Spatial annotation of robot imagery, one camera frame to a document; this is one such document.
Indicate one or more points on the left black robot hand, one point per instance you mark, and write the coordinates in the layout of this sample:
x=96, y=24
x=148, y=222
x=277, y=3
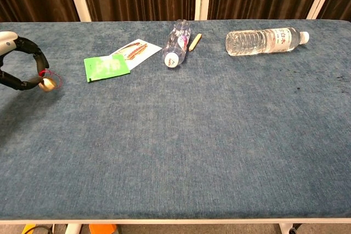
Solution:
x=27, y=45

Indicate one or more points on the green snack packet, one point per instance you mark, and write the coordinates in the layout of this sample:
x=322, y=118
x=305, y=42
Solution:
x=105, y=67

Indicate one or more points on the white printed snack packet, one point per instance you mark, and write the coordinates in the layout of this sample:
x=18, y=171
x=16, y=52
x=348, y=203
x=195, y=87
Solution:
x=138, y=50

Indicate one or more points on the small clear plastic bottle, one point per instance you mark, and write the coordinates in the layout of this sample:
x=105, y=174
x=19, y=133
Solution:
x=175, y=45

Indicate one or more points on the beige pencil stub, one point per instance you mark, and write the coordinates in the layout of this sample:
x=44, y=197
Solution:
x=195, y=42

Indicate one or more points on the blue fabric table cover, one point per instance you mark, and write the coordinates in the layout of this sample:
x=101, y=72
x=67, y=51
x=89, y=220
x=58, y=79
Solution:
x=175, y=135

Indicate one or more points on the yellow object under table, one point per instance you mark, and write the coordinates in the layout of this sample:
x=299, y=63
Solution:
x=28, y=229

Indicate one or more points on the white table leg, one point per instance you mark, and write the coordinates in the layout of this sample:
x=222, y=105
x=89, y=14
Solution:
x=285, y=228
x=72, y=228

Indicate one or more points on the orange object under table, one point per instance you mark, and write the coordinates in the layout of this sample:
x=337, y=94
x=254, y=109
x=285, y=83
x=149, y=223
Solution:
x=102, y=228

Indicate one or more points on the large clear water bottle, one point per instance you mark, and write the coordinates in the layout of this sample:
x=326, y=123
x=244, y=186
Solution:
x=255, y=40

